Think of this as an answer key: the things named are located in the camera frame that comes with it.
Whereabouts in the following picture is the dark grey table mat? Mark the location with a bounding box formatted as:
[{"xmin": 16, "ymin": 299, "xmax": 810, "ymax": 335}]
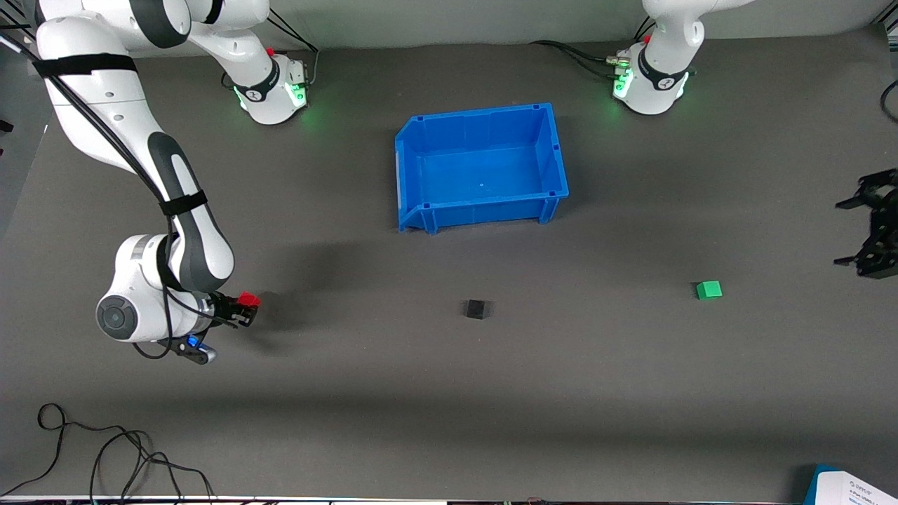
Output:
[{"xmin": 0, "ymin": 28, "xmax": 898, "ymax": 500}]

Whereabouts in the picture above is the blue box with white label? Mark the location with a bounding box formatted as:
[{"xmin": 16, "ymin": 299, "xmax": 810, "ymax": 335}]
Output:
[{"xmin": 803, "ymin": 463, "xmax": 898, "ymax": 505}]

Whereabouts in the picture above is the blue plastic storage bin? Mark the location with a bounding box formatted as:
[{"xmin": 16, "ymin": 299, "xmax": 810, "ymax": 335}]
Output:
[{"xmin": 395, "ymin": 103, "xmax": 570, "ymax": 234}]

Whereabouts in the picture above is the thin black loose cable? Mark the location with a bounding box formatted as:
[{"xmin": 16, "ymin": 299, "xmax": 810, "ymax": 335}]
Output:
[
  {"xmin": 90, "ymin": 429, "xmax": 215, "ymax": 505},
  {"xmin": 0, "ymin": 403, "xmax": 152, "ymax": 497}
]

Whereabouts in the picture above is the black right arm base cable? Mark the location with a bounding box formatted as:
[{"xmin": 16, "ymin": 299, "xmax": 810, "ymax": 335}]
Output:
[{"xmin": 263, "ymin": 11, "xmax": 321, "ymax": 88}]

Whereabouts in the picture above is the black arm base cable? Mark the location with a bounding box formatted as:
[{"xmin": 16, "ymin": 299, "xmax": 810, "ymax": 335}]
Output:
[
  {"xmin": 554, "ymin": 45, "xmax": 619, "ymax": 80},
  {"xmin": 263, "ymin": 11, "xmax": 321, "ymax": 88},
  {"xmin": 530, "ymin": 40, "xmax": 626, "ymax": 65}
]

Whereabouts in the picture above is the black left arm base cable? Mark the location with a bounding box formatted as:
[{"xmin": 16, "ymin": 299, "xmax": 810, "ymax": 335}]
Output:
[
  {"xmin": 554, "ymin": 45, "xmax": 619, "ymax": 80},
  {"xmin": 530, "ymin": 40, "xmax": 626, "ymax": 65}
]

